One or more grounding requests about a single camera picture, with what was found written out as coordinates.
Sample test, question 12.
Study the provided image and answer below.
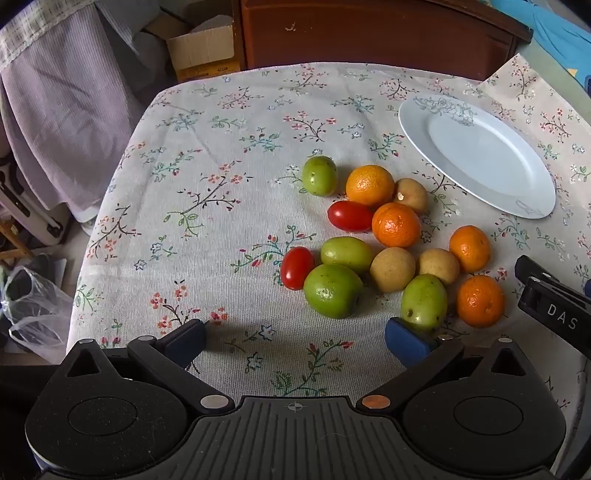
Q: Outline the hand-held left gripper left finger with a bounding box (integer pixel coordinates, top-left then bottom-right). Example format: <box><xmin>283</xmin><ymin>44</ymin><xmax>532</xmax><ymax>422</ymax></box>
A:
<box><xmin>59</xmin><ymin>318</ymin><xmax>235</xmax><ymax>415</ymax></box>

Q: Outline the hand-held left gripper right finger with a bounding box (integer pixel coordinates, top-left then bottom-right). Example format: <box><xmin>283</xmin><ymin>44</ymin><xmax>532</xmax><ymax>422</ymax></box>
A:
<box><xmin>358</xmin><ymin>316</ymin><xmax>533</xmax><ymax>412</ymax></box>

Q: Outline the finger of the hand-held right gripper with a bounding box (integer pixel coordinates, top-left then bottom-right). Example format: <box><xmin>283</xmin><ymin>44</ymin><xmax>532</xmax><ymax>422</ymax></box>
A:
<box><xmin>514</xmin><ymin>255</ymin><xmax>591</xmax><ymax>306</ymax></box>

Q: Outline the pale spotted green jujube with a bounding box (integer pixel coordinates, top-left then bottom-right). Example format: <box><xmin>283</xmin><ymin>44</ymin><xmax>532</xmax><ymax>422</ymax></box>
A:
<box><xmin>400</xmin><ymin>273</ymin><xmax>449</xmax><ymax>333</ymax></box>

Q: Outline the orange mandarin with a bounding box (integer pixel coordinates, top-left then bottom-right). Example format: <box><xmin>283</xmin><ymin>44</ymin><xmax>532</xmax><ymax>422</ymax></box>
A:
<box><xmin>449</xmin><ymin>224</ymin><xmax>491</xmax><ymax>274</ymax></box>
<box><xmin>457</xmin><ymin>274</ymin><xmax>505</xmax><ymax>329</ymax></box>
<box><xmin>346</xmin><ymin>164</ymin><xmax>396</xmax><ymax>208</ymax></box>
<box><xmin>372</xmin><ymin>202</ymin><xmax>422</xmax><ymax>249</ymax></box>

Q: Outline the brown kiwi fruit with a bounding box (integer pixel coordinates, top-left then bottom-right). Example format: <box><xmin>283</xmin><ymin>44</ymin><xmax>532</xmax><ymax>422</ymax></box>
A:
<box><xmin>393</xmin><ymin>178</ymin><xmax>430</xmax><ymax>214</ymax></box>
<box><xmin>369</xmin><ymin>246</ymin><xmax>417</xmax><ymax>294</ymax></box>
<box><xmin>417</xmin><ymin>248</ymin><xmax>461</xmax><ymax>286</ymax></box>

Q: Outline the large green jujube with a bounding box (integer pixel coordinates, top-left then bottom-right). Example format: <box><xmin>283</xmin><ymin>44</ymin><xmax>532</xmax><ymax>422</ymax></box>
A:
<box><xmin>303</xmin><ymin>263</ymin><xmax>365</xmax><ymax>320</ymax></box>

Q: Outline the oval green jujube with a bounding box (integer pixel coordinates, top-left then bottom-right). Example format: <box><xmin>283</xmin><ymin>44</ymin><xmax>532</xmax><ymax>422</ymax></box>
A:
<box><xmin>320</xmin><ymin>236</ymin><xmax>374</xmax><ymax>276</ymax></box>

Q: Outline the white plate with line drawing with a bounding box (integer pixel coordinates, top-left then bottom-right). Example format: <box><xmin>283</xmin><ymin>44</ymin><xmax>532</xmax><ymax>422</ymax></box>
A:
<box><xmin>397</xmin><ymin>94</ymin><xmax>557</xmax><ymax>219</ymax></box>

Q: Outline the red cherry tomato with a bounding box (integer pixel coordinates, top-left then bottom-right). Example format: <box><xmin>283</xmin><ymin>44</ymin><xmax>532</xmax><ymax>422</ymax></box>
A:
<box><xmin>280</xmin><ymin>246</ymin><xmax>317</xmax><ymax>291</ymax></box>
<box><xmin>327</xmin><ymin>200</ymin><xmax>374</xmax><ymax>233</ymax></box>

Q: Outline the small green jujube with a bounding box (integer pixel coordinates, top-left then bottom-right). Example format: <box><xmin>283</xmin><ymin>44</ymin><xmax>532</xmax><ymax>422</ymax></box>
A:
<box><xmin>302</xmin><ymin>155</ymin><xmax>338</xmax><ymax>197</ymax></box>

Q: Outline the floral tablecloth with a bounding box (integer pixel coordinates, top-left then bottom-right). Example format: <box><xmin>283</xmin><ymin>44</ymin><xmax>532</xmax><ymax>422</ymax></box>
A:
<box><xmin>65</xmin><ymin>52</ymin><xmax>591</xmax><ymax>418</ymax></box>

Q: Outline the clear plastic bag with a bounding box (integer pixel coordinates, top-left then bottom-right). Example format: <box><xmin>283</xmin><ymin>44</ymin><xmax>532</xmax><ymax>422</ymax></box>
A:
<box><xmin>0</xmin><ymin>265</ymin><xmax>75</xmax><ymax>366</ymax></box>

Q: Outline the blue printed blanket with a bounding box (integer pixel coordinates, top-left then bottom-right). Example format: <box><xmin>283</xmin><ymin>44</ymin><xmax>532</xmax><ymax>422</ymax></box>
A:
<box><xmin>488</xmin><ymin>0</ymin><xmax>591</xmax><ymax>93</ymax></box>

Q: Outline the lilac checked cloth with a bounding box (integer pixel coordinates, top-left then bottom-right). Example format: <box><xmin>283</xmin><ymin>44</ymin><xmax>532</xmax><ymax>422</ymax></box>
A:
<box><xmin>0</xmin><ymin>0</ymin><xmax>156</xmax><ymax>223</ymax></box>

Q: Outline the open cardboard box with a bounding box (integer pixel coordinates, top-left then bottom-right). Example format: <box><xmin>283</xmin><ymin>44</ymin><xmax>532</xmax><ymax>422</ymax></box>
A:
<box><xmin>165</xmin><ymin>14</ymin><xmax>238</xmax><ymax>83</ymax></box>

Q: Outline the grey garment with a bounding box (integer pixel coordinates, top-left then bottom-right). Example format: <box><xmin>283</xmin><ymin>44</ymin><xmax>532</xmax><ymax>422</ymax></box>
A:
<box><xmin>95</xmin><ymin>0</ymin><xmax>174</xmax><ymax>89</ymax></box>

